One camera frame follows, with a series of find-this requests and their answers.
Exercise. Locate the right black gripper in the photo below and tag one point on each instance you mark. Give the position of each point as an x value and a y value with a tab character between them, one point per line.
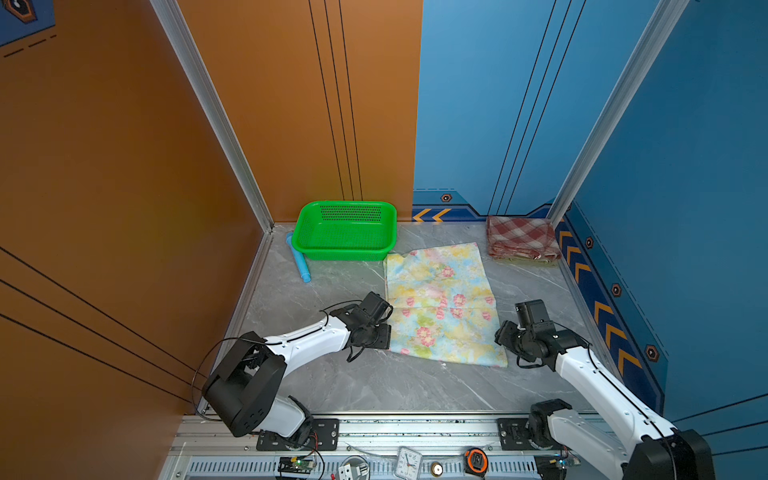
502	337

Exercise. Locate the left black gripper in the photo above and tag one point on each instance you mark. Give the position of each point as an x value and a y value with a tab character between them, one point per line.
385	339

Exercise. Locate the cream yellow cloth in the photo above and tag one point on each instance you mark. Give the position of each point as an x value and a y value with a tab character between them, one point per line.
443	306

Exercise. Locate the olive green skirt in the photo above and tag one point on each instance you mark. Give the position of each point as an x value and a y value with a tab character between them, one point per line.
516	260

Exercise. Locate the red plaid skirt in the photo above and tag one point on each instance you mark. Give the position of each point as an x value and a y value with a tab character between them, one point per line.
519	237

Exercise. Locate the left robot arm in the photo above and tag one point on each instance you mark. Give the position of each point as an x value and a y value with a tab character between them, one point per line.
243	389

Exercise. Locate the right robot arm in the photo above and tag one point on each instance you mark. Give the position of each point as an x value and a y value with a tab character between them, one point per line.
641	444

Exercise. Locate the light blue tube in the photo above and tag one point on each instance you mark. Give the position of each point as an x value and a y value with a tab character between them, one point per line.
299	259

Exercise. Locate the green plastic basket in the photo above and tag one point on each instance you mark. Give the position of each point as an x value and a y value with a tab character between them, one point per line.
346	230

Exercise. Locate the right small circuit board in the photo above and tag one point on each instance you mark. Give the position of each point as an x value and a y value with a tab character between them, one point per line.
564	463

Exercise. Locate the orange black tape measure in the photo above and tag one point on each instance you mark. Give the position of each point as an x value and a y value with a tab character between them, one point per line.
475	462

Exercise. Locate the white square clock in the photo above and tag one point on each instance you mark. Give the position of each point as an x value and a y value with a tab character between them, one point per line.
408	464

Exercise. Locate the white power plug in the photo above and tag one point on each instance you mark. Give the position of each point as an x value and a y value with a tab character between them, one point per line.
354	468

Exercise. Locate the green circuit board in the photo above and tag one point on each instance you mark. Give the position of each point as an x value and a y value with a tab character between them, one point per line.
297	467

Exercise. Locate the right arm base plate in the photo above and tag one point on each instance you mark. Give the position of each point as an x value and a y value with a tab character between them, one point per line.
516	435

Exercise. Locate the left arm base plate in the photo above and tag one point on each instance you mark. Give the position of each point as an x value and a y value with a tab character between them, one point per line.
321	435

